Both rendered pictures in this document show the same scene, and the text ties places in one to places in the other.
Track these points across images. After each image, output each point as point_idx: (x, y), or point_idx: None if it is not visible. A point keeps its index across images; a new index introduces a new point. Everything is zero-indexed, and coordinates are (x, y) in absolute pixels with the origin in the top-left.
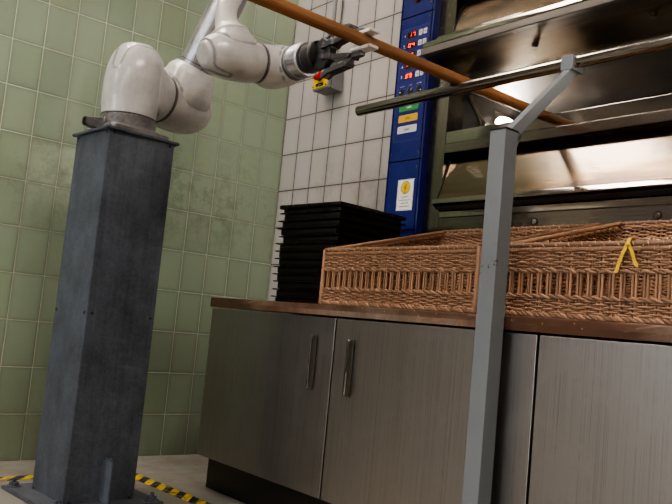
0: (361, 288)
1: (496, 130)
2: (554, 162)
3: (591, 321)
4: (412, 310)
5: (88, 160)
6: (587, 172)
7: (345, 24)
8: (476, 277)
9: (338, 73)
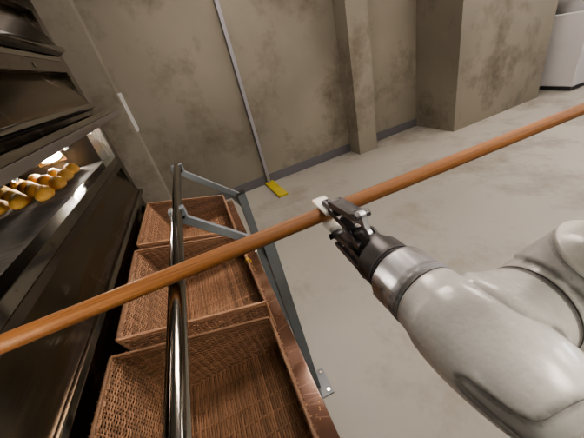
0: None
1: None
2: (17, 387)
3: (269, 284)
4: (308, 367)
5: None
6: (60, 348)
7: (344, 199)
8: (275, 328)
9: (351, 262)
